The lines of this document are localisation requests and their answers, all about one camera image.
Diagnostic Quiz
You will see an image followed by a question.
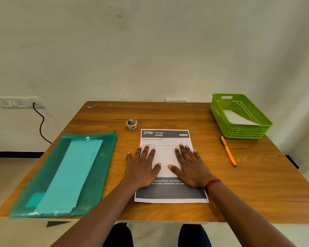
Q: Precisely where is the person's right hand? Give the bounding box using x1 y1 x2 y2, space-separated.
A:
168 143 218 189

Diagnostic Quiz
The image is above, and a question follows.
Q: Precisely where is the white wall socket panel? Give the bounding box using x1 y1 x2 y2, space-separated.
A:
0 96 46 109

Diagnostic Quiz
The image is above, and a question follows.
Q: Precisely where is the person's left leg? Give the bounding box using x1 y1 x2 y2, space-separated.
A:
102 223 134 247

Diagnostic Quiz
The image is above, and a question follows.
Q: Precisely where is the black skirting board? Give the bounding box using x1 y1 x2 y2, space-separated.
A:
0 151 300 169

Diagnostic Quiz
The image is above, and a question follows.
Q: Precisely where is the small clear tape roll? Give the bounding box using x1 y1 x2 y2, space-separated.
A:
125 118 138 130

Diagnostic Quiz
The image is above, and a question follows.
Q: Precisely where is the person's left hand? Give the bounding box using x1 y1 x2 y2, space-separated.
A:
123 145 162 189

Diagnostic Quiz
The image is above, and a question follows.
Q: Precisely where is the dark grey table foot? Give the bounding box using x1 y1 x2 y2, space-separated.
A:
46 221 72 228

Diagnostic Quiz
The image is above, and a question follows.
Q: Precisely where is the green plastic basket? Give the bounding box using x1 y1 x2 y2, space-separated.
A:
210 93 273 140

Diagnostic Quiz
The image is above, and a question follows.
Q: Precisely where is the white envelope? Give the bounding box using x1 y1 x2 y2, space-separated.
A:
222 109 262 126

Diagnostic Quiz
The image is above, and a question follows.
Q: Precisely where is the person's right leg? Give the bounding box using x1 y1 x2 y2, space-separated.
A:
178 223 212 247

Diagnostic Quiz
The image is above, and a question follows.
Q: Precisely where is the dark red wrist band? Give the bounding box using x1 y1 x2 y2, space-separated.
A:
204 179 223 195

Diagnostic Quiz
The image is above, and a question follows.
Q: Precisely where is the black power cable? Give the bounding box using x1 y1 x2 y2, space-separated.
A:
33 103 53 145

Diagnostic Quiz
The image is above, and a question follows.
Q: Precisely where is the green translucent plastic folder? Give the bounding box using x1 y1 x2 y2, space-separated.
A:
9 130 118 219

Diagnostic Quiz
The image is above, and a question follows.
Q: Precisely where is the person's leg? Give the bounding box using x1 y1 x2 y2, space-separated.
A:
102 223 134 247
178 223 212 247

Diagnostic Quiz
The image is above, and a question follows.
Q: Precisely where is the person's right forearm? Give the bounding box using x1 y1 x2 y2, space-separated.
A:
206 182 297 247

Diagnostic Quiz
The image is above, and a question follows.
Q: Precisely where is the orange pen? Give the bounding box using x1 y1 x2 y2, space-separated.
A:
220 136 237 167

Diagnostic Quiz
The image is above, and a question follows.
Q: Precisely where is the person's left forearm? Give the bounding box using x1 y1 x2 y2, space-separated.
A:
51 181 142 247

